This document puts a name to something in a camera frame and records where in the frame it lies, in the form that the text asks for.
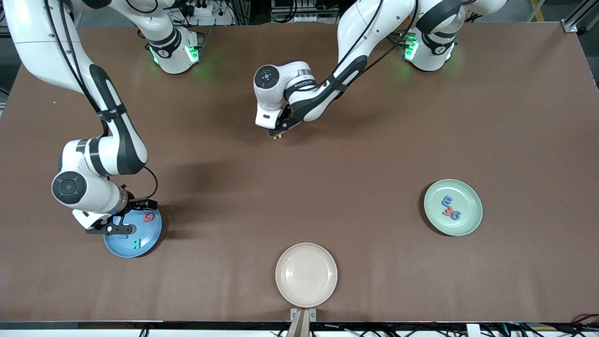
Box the blue plate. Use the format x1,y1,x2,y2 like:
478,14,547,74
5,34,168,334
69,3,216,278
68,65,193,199
103,207,163,258

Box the beige plate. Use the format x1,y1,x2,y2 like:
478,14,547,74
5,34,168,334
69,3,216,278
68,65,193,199
275,242,338,308

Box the green plate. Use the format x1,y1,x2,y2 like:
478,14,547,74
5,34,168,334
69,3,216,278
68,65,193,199
424,179,483,236

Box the grey equipment rack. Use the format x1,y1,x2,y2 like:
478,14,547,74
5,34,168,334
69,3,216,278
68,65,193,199
270,0,340,24

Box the white power strip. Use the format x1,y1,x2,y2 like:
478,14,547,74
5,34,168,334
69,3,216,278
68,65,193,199
185,0,233,26

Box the brown table mat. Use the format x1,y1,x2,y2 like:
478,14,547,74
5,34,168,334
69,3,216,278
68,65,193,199
0,22,599,323

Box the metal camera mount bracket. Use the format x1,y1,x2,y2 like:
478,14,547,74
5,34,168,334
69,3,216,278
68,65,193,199
290,308,317,337

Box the aluminium frame profile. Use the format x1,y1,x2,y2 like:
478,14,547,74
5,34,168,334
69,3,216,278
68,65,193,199
562,0,599,33

